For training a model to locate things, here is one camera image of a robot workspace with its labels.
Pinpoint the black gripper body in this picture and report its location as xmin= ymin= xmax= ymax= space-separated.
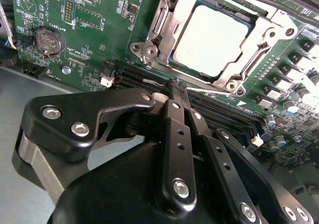
xmin=51 ymin=142 xmax=235 ymax=224

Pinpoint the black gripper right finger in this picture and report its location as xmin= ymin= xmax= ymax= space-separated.
xmin=178 ymin=84 xmax=315 ymax=224

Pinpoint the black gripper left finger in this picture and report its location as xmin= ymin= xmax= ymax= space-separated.
xmin=11 ymin=79 xmax=197 ymax=214

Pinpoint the metal socket cover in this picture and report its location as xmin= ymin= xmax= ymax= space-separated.
xmin=143 ymin=0 xmax=300 ymax=97

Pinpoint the silver CPU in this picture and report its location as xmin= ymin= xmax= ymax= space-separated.
xmin=171 ymin=4 xmax=257 ymax=78

